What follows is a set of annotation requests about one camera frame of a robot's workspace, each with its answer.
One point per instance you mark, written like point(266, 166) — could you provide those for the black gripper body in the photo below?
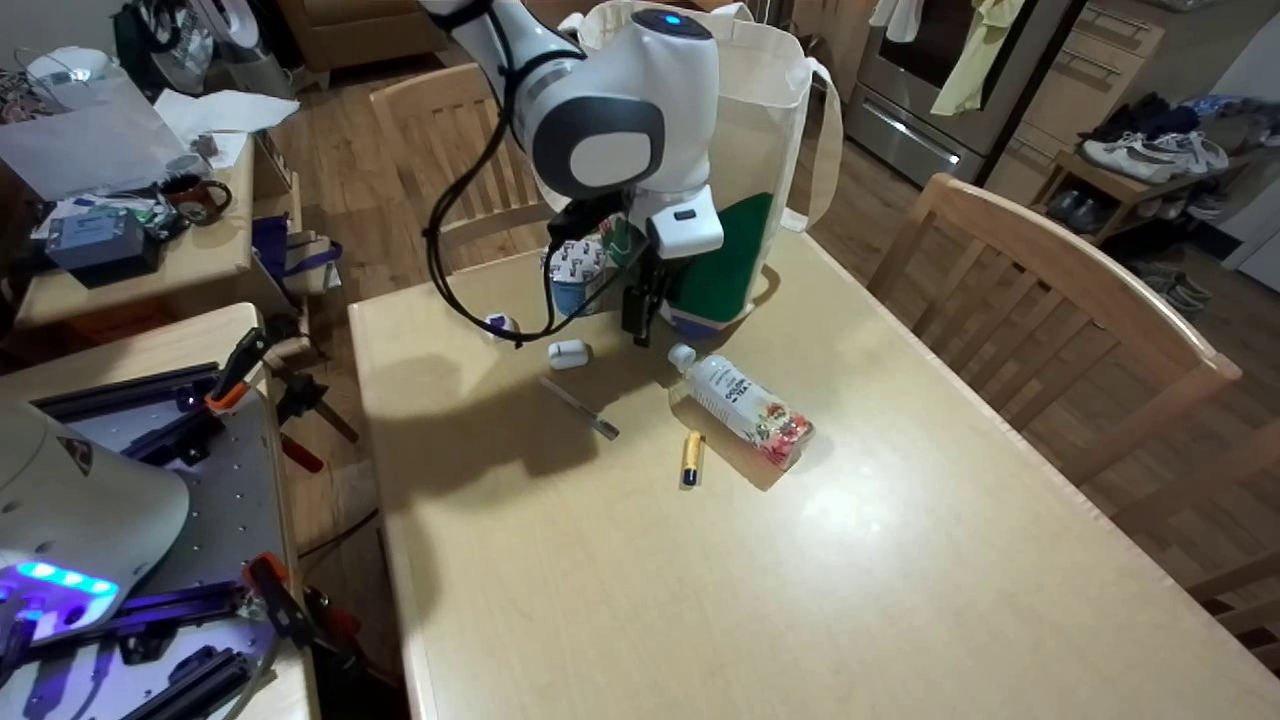
point(641, 252)

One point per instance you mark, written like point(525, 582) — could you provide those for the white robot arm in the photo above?
point(612, 92)

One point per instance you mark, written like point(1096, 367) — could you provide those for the white robot base blue light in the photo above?
point(80, 523)

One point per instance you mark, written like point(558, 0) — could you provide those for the blue cup with patterned lid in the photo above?
point(573, 273)

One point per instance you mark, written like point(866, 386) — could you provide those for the slim grey metal tool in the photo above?
point(582, 404)

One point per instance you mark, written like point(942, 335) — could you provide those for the white oval tag purple print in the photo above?
point(503, 327)

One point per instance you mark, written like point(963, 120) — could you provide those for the yellow lighter with black tip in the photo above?
point(689, 457)

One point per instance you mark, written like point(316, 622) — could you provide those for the wooden slatted dining chair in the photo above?
point(1026, 241)
point(425, 106)

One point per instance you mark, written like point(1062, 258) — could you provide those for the stainless steel oven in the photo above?
point(906, 132)

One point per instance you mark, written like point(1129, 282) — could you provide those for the blue fabric bag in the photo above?
point(300, 263)

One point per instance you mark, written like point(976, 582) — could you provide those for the white hanging towel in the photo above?
point(897, 19)

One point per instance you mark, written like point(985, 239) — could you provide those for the brown wooden cabinet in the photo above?
point(360, 35)

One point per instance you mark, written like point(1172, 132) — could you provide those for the yellow-green hanging towel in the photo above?
point(980, 53)

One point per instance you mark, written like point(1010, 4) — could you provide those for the low wooden shoe rack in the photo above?
point(1065, 180)

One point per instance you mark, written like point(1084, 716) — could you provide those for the small wooden side table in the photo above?
point(203, 263)

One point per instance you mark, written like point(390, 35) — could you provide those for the white paper sheet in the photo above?
point(222, 114)

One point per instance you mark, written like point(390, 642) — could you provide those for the black and white sneaker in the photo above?
point(183, 43)

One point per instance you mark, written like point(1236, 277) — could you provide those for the blue-grey electronic box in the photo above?
point(93, 239)

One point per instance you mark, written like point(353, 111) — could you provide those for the grey flat laptop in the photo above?
point(93, 145)

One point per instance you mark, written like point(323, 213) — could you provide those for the small white rounded device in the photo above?
point(65, 67)

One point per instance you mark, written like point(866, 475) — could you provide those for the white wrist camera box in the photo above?
point(689, 231)

